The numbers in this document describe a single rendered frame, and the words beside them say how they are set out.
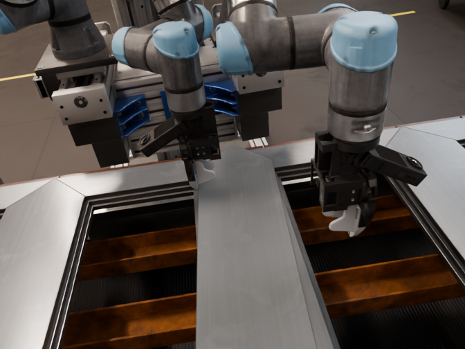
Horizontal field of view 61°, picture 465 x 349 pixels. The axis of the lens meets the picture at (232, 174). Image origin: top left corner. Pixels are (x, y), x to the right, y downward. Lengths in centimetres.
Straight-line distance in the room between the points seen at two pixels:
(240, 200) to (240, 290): 23
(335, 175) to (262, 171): 36
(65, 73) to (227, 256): 73
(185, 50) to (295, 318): 48
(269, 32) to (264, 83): 58
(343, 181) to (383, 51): 19
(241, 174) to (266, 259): 26
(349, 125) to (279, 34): 16
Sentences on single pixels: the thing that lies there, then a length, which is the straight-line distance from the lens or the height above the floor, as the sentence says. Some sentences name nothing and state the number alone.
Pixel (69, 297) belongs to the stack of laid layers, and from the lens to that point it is 82.
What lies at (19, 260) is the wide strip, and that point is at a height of 85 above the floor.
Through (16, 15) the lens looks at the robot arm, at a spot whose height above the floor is 119.
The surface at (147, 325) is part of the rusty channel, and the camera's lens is 90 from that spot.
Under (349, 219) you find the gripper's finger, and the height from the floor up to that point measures 96.
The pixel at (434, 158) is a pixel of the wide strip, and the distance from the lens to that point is 101.
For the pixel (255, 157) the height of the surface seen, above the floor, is 85.
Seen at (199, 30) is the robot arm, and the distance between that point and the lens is 88.
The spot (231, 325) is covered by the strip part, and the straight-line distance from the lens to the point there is 67.
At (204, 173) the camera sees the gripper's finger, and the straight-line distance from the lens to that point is 86.
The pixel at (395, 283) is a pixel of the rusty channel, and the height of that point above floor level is 68.
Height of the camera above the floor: 142
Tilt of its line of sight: 38 degrees down
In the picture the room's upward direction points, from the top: 7 degrees counter-clockwise
